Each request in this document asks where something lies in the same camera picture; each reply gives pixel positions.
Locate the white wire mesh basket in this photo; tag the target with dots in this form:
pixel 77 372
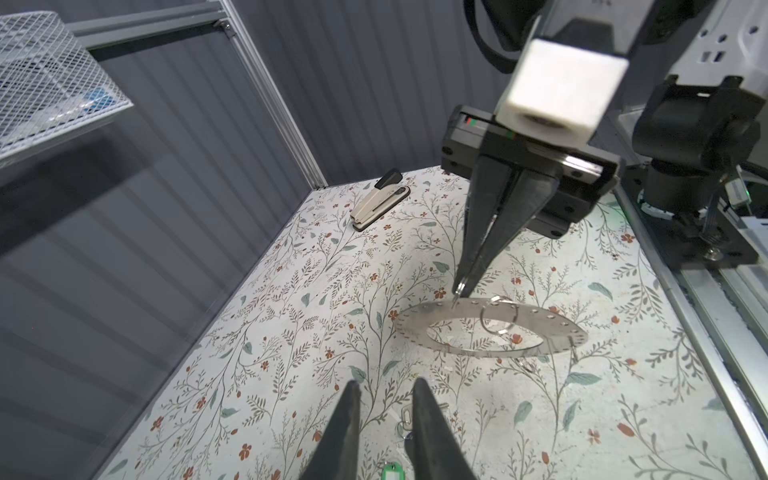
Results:
pixel 52 88

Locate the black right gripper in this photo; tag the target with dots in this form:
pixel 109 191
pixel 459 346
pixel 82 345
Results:
pixel 508 187

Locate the green key tag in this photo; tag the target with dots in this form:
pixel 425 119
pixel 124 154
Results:
pixel 393 471

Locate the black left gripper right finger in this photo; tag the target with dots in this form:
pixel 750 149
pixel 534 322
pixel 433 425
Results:
pixel 432 449

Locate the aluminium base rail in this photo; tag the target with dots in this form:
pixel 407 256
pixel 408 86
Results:
pixel 721 317

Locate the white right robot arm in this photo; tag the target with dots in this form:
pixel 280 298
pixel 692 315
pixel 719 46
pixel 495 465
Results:
pixel 699 123

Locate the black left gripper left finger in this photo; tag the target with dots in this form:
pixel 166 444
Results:
pixel 336 455

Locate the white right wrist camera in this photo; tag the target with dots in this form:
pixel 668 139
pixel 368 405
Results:
pixel 558 94

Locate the silver split keyring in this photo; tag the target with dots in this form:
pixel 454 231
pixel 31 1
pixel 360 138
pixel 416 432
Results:
pixel 498 315

